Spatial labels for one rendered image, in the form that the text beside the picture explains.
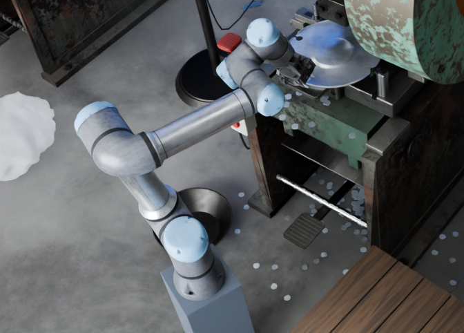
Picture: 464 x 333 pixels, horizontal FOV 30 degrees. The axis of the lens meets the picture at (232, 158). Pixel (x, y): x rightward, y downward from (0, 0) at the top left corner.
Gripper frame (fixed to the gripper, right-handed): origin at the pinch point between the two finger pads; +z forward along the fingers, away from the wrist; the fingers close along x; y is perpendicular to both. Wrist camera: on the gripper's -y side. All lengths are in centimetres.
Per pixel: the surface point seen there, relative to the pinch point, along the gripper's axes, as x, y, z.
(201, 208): -46, -46, 65
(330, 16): 19.6, 0.7, -4.1
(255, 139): -17.4, -22.4, 33.7
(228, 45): 2.1, -31.1, 4.8
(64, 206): -72, -94, 54
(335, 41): 16.9, -0.8, 8.6
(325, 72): 5.9, 3.8, 4.2
